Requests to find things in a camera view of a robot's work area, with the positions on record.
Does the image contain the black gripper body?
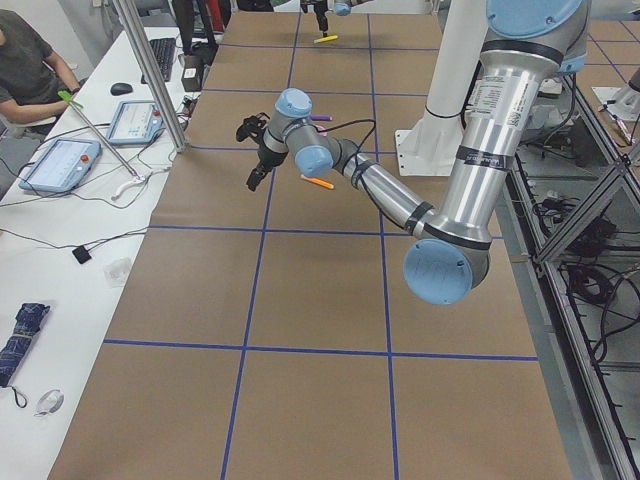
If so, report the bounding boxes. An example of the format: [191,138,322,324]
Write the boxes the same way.
[300,0,329,15]
[235,113,286,175]

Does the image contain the yellow highlighter pen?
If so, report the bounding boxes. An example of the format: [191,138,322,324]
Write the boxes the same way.
[313,35,339,44]

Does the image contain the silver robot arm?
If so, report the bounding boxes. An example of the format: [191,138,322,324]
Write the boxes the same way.
[236,1,591,305]
[299,0,370,38]

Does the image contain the orange highlighter pen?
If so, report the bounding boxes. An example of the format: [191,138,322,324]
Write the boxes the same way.
[300,175,335,190]

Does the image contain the black box with label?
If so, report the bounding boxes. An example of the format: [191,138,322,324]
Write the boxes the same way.
[181,55,204,92]

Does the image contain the far blue teach pendant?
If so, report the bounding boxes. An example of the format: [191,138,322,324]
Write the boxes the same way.
[106,100,164,146]

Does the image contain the blue teach pendant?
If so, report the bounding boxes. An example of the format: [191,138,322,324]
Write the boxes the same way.
[106,100,164,146]
[19,138,102,194]

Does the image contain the black keyboard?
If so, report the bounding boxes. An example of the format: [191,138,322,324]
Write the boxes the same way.
[149,37,176,82]

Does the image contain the black computer mouse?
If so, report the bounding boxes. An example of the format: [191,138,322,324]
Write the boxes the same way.
[110,82,133,96]

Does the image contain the clear plastic bag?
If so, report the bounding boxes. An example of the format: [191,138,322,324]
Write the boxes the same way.
[103,257,132,287]

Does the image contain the small black square device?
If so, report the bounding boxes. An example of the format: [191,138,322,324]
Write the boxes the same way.
[72,245,92,265]

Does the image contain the near blue teach pendant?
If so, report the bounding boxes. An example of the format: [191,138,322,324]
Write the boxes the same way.
[19,138,102,194]

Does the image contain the seated person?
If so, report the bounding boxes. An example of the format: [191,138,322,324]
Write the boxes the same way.
[1,9,81,125]

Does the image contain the folded blue umbrella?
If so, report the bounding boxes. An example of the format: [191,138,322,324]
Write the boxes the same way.
[1,303,51,388]

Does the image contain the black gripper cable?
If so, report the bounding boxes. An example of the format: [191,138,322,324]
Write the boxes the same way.
[319,118,377,166]

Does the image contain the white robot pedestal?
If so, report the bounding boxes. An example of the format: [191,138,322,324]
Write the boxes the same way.
[396,0,488,176]

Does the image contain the aluminium frame post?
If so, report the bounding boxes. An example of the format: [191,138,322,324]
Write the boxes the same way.
[113,0,187,153]

